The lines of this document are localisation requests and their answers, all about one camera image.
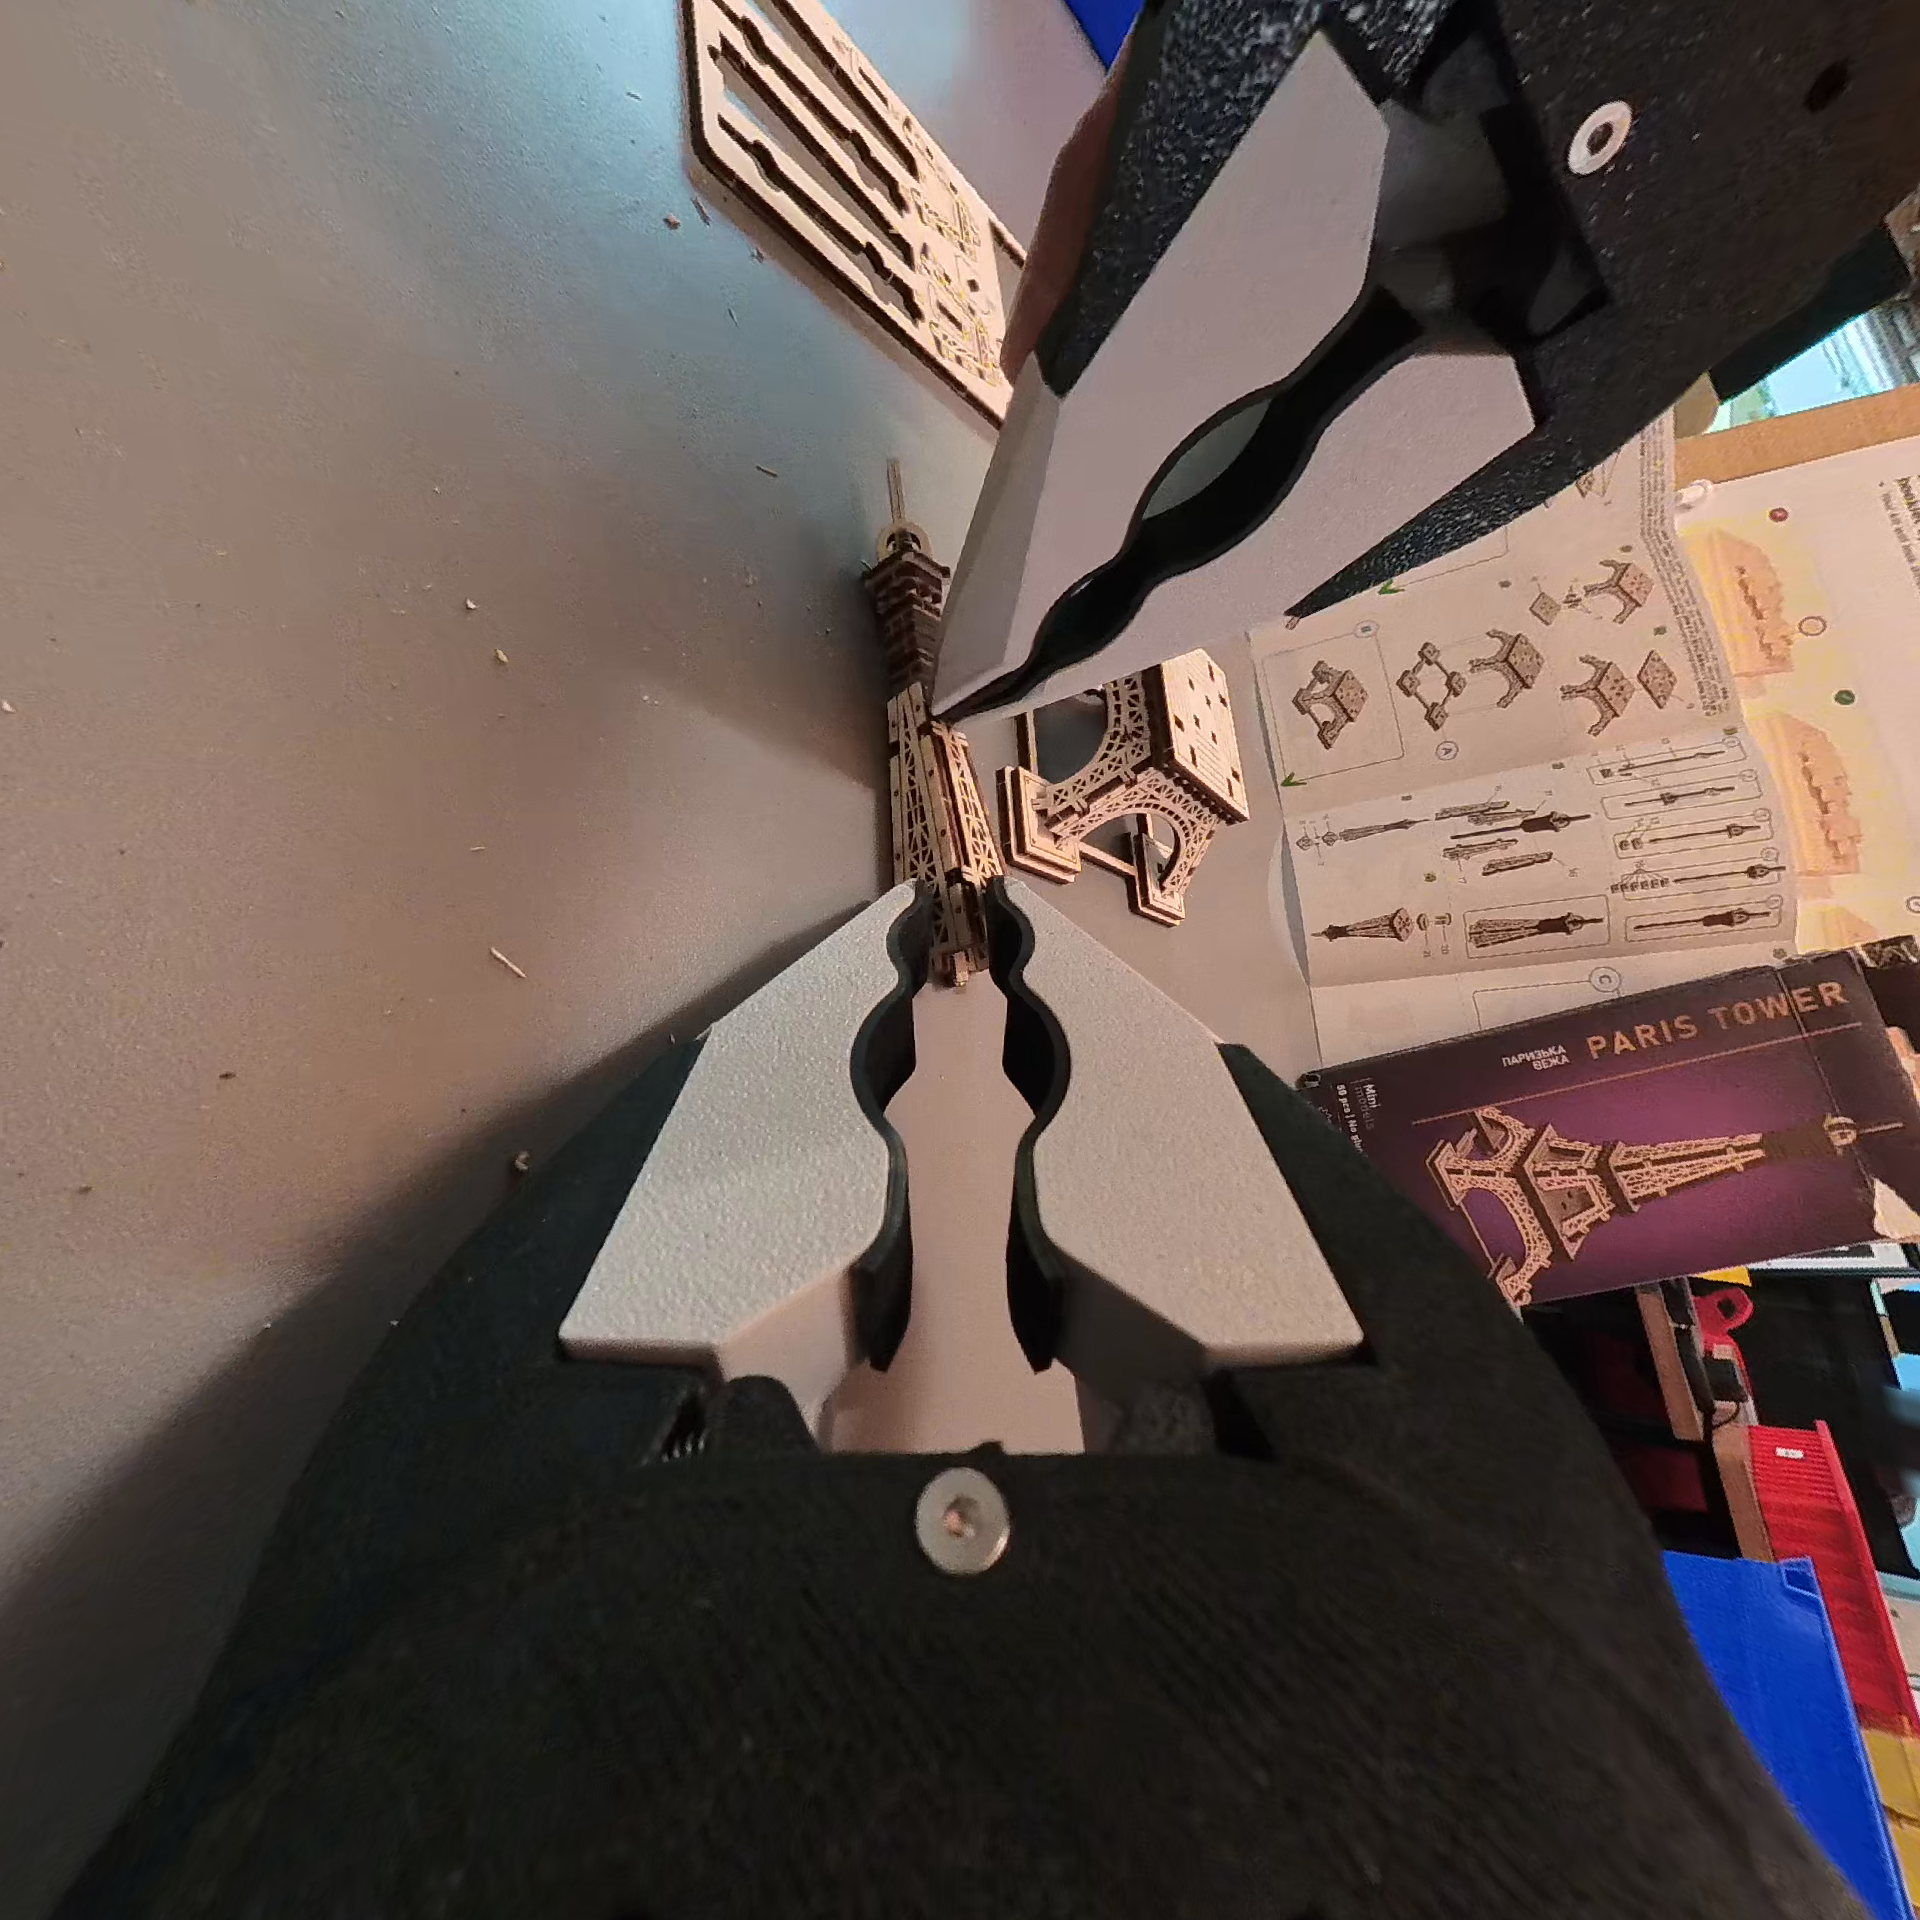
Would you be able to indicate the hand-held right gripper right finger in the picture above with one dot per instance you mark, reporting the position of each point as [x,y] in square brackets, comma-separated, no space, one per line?
[1185,1201]

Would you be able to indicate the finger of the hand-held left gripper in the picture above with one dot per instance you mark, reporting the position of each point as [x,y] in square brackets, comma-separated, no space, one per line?
[1200,330]
[1395,435]

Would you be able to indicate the red plastic bin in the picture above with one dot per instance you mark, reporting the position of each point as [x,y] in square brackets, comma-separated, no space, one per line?
[1821,1530]

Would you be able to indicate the wooden tower model spire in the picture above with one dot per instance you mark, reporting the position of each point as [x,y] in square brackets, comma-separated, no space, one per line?
[938,819]

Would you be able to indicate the wooden tower model base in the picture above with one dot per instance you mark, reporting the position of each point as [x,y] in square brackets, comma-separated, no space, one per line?
[1140,751]

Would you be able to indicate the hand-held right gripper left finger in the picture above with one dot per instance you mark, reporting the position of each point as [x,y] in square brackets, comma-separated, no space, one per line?
[721,1201]

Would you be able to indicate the blue bin with tag label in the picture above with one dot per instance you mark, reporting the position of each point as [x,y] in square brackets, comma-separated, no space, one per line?
[1769,1693]

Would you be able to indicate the purple tower model box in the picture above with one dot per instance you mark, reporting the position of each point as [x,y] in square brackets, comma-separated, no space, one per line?
[1651,1170]

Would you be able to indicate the printed instruction poster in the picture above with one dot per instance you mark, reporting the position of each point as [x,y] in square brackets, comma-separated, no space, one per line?
[1829,629]

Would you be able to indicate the folded assembly leaflet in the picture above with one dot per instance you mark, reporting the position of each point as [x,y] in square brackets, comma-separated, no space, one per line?
[1500,780]

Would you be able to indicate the cardboard backing board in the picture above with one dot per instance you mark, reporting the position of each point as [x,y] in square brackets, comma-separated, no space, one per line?
[1799,435]

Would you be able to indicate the yellow plastic bin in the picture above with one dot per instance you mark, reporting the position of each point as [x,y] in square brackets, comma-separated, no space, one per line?
[1893,1799]

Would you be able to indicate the grey desk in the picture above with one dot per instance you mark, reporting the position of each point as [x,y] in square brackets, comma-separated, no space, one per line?
[376,600]

